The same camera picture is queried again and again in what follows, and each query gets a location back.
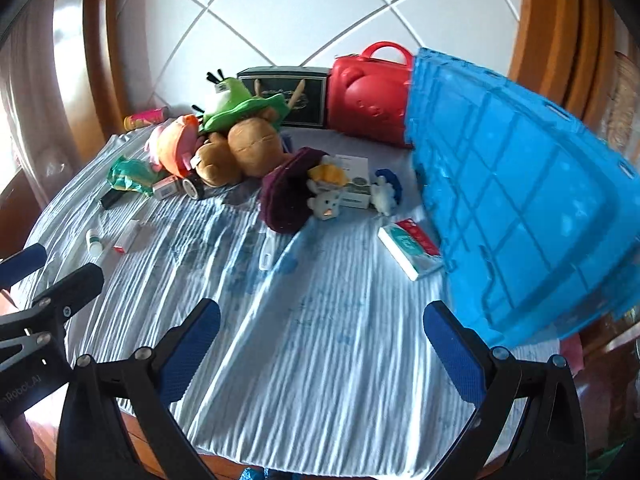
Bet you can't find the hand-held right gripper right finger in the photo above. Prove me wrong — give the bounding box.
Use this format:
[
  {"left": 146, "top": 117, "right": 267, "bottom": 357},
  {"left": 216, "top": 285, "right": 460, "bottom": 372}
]
[{"left": 423, "top": 300, "right": 588, "bottom": 480}]

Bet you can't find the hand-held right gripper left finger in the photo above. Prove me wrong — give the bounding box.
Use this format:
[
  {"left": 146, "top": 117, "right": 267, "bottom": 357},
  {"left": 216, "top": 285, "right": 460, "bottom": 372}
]
[{"left": 56, "top": 298, "right": 222, "bottom": 480}]

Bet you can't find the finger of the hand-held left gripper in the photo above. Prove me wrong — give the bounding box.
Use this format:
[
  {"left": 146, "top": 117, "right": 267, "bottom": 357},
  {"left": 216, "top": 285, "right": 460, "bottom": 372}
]
[
  {"left": 0, "top": 243, "right": 48, "bottom": 291},
  {"left": 0, "top": 262, "right": 106, "bottom": 377}
]

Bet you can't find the green plastic bag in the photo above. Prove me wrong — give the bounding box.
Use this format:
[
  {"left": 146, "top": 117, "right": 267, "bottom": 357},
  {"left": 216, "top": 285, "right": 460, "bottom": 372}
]
[{"left": 106, "top": 156, "right": 161, "bottom": 197}]

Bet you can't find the blue plastic crate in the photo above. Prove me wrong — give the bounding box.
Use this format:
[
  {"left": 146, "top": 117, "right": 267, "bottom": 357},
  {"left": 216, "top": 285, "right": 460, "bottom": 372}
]
[{"left": 404, "top": 47, "right": 640, "bottom": 350}]

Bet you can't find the pig plush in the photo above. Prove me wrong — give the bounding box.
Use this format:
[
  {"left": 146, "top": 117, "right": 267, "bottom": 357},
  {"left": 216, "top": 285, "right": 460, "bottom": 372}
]
[{"left": 145, "top": 114, "right": 201, "bottom": 178}]

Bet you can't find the wooden desktop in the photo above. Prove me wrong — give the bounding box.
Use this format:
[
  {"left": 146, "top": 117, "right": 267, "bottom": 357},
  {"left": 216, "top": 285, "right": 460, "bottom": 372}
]
[{"left": 0, "top": 285, "right": 506, "bottom": 480}]

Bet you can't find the small white bottle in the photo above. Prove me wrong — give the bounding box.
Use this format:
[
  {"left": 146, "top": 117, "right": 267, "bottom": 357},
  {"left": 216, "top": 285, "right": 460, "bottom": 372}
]
[{"left": 85, "top": 228, "right": 108, "bottom": 256}]

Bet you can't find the red and white small box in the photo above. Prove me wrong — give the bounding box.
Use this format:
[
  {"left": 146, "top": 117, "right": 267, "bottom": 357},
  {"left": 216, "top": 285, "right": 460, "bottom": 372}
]
[{"left": 113, "top": 220, "right": 143, "bottom": 253}]

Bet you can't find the white striped tablecloth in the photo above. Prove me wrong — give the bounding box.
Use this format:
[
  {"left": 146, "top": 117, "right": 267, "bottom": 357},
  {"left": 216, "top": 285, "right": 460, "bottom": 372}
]
[{"left": 10, "top": 127, "right": 561, "bottom": 476}]

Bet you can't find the white tube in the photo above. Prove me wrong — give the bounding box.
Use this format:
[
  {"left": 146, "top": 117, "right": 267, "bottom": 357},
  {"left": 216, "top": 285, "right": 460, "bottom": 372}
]
[{"left": 257, "top": 235, "right": 278, "bottom": 272}]

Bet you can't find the black tape roll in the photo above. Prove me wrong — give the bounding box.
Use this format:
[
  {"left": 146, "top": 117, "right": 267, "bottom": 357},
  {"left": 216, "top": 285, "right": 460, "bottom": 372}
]
[{"left": 181, "top": 175, "right": 207, "bottom": 201}]

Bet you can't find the blue and white plush toy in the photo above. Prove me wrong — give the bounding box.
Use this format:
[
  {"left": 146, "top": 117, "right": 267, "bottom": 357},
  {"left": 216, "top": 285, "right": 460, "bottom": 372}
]
[{"left": 370, "top": 168, "right": 403, "bottom": 216}]

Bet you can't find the pink can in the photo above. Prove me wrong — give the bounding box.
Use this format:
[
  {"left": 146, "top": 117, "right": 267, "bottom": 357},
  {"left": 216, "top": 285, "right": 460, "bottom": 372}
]
[{"left": 123, "top": 106, "right": 171, "bottom": 133}]

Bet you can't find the small white plush toy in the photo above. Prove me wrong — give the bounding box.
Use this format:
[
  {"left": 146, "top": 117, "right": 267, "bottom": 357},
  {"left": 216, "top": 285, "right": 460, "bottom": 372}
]
[{"left": 306, "top": 186, "right": 346, "bottom": 221}]

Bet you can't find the brown bear plush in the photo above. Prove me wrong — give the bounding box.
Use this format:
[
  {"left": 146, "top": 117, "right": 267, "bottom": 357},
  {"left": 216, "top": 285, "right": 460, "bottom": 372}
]
[{"left": 194, "top": 110, "right": 288, "bottom": 188}]

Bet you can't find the white cardboard box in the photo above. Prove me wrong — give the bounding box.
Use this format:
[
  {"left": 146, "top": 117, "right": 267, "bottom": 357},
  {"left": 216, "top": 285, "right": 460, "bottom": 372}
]
[{"left": 335, "top": 154, "right": 374, "bottom": 210}]

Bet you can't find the yellow and white plush toy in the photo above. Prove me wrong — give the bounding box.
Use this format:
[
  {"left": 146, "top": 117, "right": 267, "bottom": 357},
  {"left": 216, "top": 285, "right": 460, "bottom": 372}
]
[{"left": 307, "top": 156, "right": 349, "bottom": 187}]

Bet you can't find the green bird plush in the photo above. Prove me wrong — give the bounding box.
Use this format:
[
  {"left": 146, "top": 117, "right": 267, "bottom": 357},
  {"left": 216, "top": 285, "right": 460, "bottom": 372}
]
[{"left": 192, "top": 71, "right": 293, "bottom": 136}]

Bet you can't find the red plastic carry case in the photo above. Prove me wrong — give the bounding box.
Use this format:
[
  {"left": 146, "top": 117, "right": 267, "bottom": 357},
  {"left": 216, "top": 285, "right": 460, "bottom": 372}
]
[{"left": 324, "top": 41, "right": 415, "bottom": 148}]

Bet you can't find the black printed box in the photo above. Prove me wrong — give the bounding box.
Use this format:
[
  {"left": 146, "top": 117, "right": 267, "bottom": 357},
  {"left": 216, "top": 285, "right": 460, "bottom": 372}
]
[{"left": 236, "top": 65, "right": 331, "bottom": 128}]

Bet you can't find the rolled patterned mat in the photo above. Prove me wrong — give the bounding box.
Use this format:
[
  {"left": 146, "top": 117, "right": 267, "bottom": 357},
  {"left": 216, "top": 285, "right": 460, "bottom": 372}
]
[{"left": 600, "top": 52, "right": 640, "bottom": 161}]

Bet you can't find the wooden door frame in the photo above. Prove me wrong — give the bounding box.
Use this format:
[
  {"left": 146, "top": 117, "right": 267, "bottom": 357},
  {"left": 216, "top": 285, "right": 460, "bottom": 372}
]
[
  {"left": 82, "top": 0, "right": 132, "bottom": 153},
  {"left": 507, "top": 0, "right": 621, "bottom": 126}
]

